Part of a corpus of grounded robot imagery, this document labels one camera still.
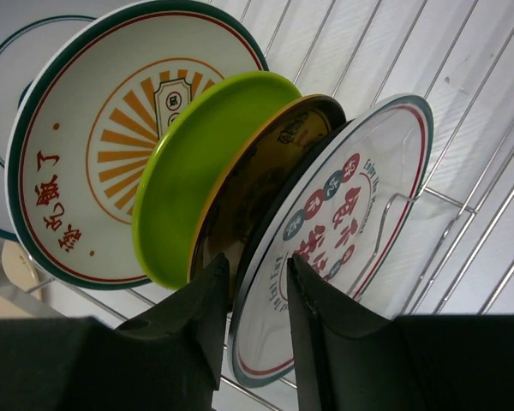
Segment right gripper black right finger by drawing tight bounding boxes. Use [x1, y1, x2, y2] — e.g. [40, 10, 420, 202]
[287, 255, 514, 410]

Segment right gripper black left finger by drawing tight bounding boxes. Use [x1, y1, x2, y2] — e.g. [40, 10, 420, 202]
[0, 254, 230, 410]

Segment white plate red characters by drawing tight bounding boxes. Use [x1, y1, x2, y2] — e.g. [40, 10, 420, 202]
[228, 94, 434, 388]

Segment dark brown patterned plate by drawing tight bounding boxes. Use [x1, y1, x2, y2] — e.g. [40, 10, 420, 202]
[187, 94, 348, 283]

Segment small beige patterned plate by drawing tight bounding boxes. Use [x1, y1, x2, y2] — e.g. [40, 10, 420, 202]
[1, 241, 39, 290]

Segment white plate orange sunburst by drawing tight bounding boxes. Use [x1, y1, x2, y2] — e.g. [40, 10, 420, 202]
[5, 1, 267, 290]

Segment lime green plate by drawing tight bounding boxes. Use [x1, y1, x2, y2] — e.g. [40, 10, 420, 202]
[131, 71, 301, 289]

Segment metal wire dish rack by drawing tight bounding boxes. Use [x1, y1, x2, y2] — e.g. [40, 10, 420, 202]
[0, 0, 514, 395]

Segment white plate green ring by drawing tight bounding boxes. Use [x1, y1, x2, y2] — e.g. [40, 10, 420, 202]
[0, 15, 98, 239]

